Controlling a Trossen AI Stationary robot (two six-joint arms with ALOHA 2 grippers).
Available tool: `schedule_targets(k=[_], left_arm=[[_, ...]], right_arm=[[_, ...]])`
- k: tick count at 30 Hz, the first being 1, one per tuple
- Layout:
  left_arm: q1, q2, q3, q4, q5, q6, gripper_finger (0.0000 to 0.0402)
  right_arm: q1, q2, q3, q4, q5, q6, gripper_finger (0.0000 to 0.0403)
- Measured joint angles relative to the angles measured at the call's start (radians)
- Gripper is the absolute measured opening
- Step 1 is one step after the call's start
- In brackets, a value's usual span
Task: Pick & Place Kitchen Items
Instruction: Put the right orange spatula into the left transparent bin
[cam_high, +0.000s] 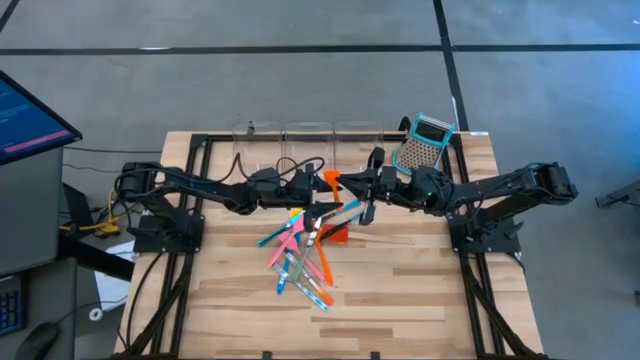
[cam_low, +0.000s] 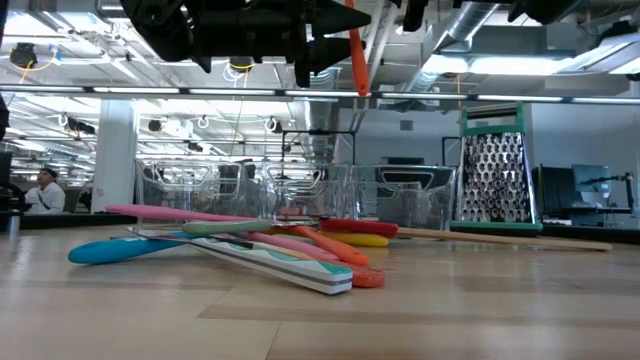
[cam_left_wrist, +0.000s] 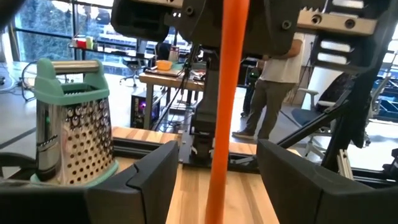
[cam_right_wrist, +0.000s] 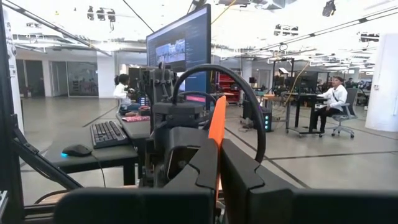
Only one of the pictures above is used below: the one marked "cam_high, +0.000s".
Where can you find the blue plastic spoon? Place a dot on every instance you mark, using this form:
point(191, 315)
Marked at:
point(281, 285)

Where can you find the orange plastic spatula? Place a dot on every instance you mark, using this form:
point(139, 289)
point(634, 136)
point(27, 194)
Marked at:
point(325, 270)

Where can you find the white paper sheet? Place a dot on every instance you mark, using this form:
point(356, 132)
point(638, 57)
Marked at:
point(112, 292)

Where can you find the black keyboard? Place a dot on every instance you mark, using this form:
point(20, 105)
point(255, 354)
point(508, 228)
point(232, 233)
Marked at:
point(10, 305)

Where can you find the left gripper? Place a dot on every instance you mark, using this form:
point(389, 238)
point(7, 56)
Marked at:
point(300, 190)

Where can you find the teal patterned knife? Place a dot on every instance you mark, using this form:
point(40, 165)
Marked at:
point(275, 235)

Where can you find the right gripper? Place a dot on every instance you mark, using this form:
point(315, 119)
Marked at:
point(385, 182)

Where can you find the clear plastic bin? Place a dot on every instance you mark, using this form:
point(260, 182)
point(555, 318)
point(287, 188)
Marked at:
point(260, 145)
point(309, 142)
point(357, 147)

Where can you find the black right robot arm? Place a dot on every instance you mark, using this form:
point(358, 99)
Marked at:
point(500, 192)

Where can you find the teal metal box grater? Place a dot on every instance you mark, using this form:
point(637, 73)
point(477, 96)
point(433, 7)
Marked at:
point(417, 157)

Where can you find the pink silicone spatula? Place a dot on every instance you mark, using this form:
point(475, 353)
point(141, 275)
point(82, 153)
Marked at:
point(280, 252)

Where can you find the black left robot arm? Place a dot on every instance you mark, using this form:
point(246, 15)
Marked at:
point(210, 189)

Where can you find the small black knob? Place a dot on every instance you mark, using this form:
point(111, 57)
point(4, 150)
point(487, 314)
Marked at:
point(250, 128)

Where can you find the grey computer desk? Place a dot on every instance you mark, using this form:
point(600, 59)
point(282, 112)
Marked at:
point(30, 225)

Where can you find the yellow plastic spoon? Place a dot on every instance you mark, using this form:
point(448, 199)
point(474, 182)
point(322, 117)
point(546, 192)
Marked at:
point(295, 213)

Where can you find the small black mount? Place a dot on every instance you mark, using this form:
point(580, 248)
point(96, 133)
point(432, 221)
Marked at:
point(405, 123)

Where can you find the white tape roll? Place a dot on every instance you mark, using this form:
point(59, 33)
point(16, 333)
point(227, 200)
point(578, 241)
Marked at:
point(91, 314)

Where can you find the computer monitor blue screen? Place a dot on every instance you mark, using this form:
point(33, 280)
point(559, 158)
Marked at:
point(25, 125)

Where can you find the white label sticker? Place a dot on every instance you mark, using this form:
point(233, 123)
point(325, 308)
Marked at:
point(479, 133)

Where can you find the black computer mouse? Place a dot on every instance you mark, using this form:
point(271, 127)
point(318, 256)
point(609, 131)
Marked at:
point(37, 342)

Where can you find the orange silicone spoon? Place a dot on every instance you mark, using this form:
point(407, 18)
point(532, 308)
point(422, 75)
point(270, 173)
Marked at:
point(331, 177)

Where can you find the pink silicone spoon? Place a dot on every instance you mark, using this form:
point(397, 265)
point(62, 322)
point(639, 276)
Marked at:
point(317, 274)

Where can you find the black aluminium table frame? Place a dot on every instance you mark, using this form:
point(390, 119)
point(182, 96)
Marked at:
point(392, 136)

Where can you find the black desk leg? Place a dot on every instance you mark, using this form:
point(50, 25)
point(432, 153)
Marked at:
point(100, 261)

